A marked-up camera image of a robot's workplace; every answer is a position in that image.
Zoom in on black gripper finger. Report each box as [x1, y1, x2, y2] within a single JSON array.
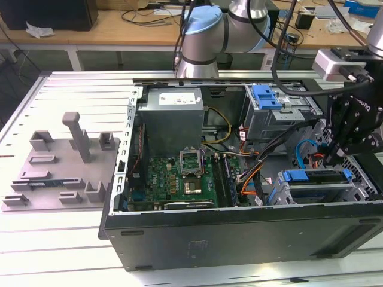
[[336, 130, 383, 164], [326, 91, 353, 164]]

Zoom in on blue data wire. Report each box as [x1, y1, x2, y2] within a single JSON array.
[[294, 139, 318, 170]]

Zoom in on hard disk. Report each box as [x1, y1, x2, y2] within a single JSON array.
[[281, 168, 352, 184]]

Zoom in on silver disk bay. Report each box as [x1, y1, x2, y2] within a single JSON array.
[[268, 167, 376, 207]]

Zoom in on silver optical drive cage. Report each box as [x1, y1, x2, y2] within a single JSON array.
[[242, 83, 323, 144]]

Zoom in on blue drive cage latch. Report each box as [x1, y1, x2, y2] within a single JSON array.
[[251, 85, 284, 110]]

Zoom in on white open box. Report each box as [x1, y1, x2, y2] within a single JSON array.
[[349, 19, 375, 37]]

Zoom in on clear plastic bags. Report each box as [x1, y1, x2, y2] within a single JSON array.
[[326, 13, 360, 33]]

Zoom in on blue cardboard box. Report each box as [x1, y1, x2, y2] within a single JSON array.
[[344, 0, 380, 15]]

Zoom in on small black box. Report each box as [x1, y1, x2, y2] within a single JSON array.
[[295, 10, 315, 30]]

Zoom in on grey flat box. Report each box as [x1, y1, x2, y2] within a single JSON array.
[[314, 5, 349, 20]]

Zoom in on black RAM slot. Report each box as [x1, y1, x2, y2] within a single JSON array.
[[211, 152, 231, 209], [223, 154, 241, 207]]

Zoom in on thin locking lever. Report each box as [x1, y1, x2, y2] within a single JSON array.
[[200, 145, 208, 180]]

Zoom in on metal socket cover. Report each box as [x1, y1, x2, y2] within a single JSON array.
[[178, 145, 205, 178]]

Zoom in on CPU socket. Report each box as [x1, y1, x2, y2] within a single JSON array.
[[182, 176, 203, 196]]

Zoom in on grey power supply unit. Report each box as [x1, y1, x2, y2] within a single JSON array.
[[137, 88, 205, 159]]

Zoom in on black graphics card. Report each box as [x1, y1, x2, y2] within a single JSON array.
[[163, 199, 217, 210]]

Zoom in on black open PC case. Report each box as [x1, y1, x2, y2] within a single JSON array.
[[98, 77, 383, 273]]

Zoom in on green motherboard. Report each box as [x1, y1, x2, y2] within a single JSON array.
[[127, 149, 240, 210]]

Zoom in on wooden desk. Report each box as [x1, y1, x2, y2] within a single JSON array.
[[0, 0, 383, 56]]

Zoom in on grey parts rack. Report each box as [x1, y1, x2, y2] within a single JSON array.
[[1, 111, 122, 213]]

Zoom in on RAM stick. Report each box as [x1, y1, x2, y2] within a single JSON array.
[[27, 178, 66, 188]]

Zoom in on large black box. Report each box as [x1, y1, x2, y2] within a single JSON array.
[[0, 0, 99, 32]]

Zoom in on crumpled white plastic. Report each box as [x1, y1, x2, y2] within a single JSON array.
[[25, 20, 56, 39]]

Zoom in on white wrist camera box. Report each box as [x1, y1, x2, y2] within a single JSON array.
[[312, 48, 344, 82]]

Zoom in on black sleeved cable bundle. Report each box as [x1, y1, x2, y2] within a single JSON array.
[[254, 118, 320, 207]]

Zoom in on black camera cable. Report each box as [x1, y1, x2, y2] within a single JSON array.
[[270, 0, 375, 96]]

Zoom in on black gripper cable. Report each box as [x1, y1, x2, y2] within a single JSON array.
[[327, 0, 370, 47]]

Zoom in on yellow black wire bundle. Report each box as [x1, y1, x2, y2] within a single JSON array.
[[203, 106, 233, 146]]

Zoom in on orange yellow wire bundle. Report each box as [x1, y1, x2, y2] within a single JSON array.
[[236, 149, 264, 207]]

